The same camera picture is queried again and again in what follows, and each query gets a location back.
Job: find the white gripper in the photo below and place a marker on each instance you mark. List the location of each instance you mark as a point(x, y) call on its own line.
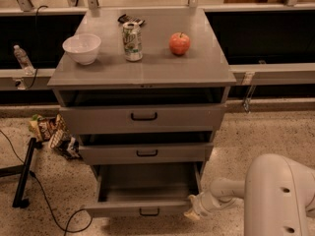
point(206, 203)

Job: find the grey bottom drawer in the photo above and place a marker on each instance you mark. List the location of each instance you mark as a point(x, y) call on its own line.
point(151, 189)

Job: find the grey drawer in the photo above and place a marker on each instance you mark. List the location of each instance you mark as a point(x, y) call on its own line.
point(158, 153)
point(142, 119)
point(151, 189)

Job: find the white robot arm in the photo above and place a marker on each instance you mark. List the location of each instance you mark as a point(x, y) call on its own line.
point(278, 195)

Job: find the grey middle drawer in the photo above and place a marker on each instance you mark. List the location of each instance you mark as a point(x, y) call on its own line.
point(158, 153)

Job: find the grey top drawer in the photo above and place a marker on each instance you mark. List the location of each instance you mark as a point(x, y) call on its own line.
point(142, 119)

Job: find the grey drawer cabinet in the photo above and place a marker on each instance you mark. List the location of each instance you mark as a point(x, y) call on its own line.
point(200, 76)

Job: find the checkered snack bag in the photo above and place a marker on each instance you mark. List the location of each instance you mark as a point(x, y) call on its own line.
point(65, 144)

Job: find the red apple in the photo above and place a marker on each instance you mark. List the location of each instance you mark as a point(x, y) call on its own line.
point(179, 43)

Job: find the brown snack bag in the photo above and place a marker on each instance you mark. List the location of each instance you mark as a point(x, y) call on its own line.
point(45, 127)

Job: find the black stand leg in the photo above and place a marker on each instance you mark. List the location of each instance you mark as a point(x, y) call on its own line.
point(23, 171)

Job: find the green soda can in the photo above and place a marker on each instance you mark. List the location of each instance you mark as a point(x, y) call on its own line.
point(132, 41)

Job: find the white bowl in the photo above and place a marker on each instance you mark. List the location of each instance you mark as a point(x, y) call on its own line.
point(82, 48)

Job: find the black remote control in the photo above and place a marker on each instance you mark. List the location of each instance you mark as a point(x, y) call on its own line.
point(125, 18)

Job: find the clear plastic water bottle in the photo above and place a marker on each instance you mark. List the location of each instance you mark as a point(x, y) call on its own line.
point(24, 60)

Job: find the metal clamp bracket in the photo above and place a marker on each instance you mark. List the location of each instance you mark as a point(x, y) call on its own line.
point(247, 81)

